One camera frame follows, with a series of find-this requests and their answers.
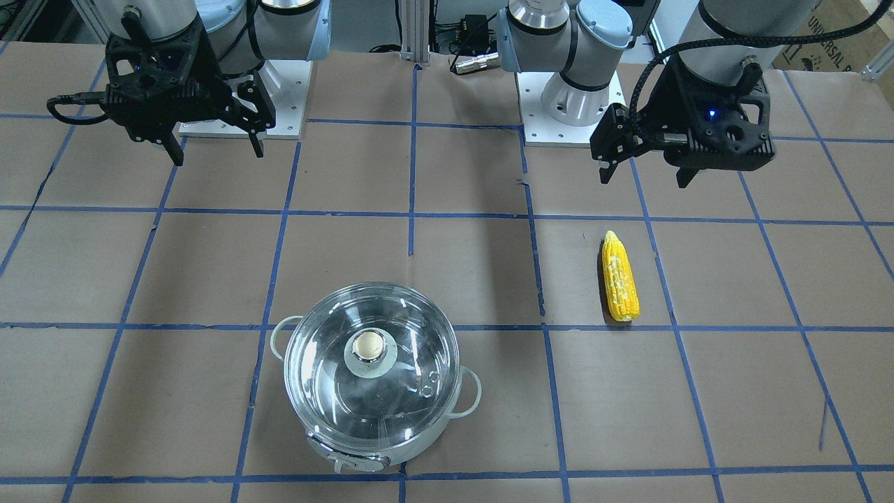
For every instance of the glass pot lid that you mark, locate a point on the glass pot lid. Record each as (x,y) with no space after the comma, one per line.
(371,363)

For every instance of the black power adapter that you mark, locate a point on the black power adapter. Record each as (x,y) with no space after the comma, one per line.
(474,29)

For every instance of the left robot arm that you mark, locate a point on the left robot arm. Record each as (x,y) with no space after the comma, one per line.
(584,42)

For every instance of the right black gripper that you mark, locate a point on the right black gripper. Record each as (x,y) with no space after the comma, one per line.
(214,78)

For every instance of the aluminium frame post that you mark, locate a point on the aluminium frame post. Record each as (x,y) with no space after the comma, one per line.
(415,31)

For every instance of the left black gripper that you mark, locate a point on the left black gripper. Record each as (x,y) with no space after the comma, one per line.
(661,99)

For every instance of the yellow corn cob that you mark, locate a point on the yellow corn cob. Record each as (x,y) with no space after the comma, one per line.
(621,293)

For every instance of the pale green steel pot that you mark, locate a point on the pale green steel pot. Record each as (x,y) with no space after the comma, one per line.
(374,391)

